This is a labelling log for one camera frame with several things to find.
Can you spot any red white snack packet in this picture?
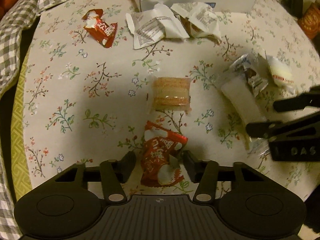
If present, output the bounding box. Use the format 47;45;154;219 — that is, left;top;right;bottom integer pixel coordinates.
140;121;188;187

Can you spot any long white snack packet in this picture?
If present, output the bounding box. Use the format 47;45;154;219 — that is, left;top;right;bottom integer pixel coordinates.
220;76;270;151

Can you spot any clear pink wafer packet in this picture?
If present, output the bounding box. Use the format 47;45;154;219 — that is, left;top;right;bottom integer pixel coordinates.
146;77;191;114

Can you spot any round white candy packet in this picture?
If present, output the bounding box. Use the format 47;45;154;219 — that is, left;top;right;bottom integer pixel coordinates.
266;55;295;91

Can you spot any small brown white packet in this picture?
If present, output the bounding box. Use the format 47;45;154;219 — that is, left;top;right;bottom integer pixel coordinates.
229;54;268;97

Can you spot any red orange gift bag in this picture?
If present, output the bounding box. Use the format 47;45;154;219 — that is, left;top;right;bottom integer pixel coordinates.
298;2;320;40

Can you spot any floral tablecloth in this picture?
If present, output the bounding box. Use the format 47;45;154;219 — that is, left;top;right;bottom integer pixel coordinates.
22;0;319;199

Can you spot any white crumpled wrapper right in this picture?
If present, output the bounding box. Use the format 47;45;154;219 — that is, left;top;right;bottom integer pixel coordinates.
170;2;222;42

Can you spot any white crumpled wrapper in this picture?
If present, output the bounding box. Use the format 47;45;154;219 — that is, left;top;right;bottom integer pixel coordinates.
170;2;222;42
126;3;189;50

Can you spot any white crumpled wrapper left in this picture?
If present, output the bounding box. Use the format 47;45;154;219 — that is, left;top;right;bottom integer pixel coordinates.
126;3;189;50

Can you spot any grey checkered sofa cover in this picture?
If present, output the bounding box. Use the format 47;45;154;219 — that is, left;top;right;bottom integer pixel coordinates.
1;0;67;239

